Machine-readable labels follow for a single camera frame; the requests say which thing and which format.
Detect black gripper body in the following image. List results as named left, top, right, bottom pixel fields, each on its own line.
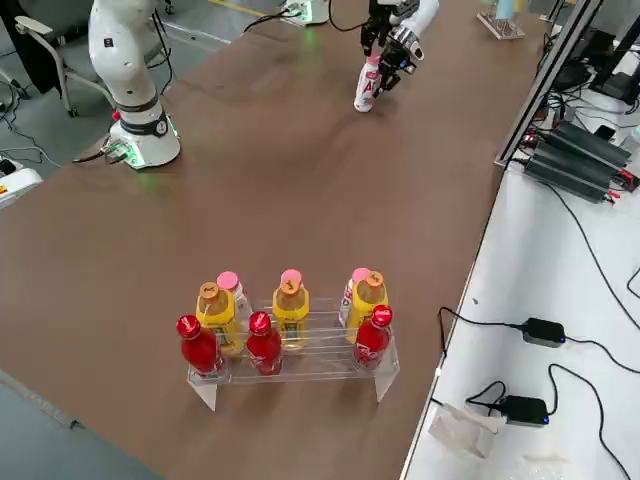
left=378, top=45, right=415, bottom=79
left=367, top=0, right=397, bottom=26

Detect white drink bottle pink label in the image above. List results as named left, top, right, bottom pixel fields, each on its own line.
left=353, top=62, right=384, bottom=114

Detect yellow juice bottle orange cap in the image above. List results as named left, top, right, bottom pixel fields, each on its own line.
left=344, top=271, right=390, bottom=331
left=195, top=282, right=241, bottom=357
left=272, top=279, right=311, bottom=351

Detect red cola bottle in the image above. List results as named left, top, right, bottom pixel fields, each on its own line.
left=175, top=314, right=225, bottom=377
left=246, top=310, right=284, bottom=376
left=353, top=303, right=394, bottom=372

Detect clear acrylic bottle shelf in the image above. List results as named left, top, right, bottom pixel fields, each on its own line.
left=187, top=294, right=401, bottom=412

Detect black finned power supply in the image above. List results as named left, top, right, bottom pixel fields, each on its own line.
left=523, top=142, right=619, bottom=204
left=547, top=122, right=634, bottom=171

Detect black computer monitor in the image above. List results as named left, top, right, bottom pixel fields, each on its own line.
left=588, top=0, right=640, bottom=105

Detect black power adapter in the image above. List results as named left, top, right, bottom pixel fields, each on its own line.
left=522, top=317, right=566, bottom=347
left=499, top=394, right=550, bottom=428

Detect grey office chair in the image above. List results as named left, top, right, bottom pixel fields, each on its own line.
left=0, top=0, right=112, bottom=119

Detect clear plastic bag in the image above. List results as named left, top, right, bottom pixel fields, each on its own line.
left=428, top=403, right=507, bottom=460

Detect white machine housing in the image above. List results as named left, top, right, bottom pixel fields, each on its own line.
left=0, top=157, right=44, bottom=209

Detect black base cable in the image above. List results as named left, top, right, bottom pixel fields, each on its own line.
left=243, top=8, right=296, bottom=34

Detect white wire cup rack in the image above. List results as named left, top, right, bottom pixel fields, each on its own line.
left=477, top=0, right=526, bottom=40

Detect aluminium frame post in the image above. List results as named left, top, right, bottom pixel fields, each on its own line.
left=493, top=0, right=600, bottom=169

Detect black power supply cable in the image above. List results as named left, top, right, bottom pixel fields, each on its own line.
left=537, top=179, right=640, bottom=346

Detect black adapter cable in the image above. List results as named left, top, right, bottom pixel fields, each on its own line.
left=547, top=363, right=634, bottom=480
left=562, top=337, right=640, bottom=374
left=438, top=305, right=527, bottom=359

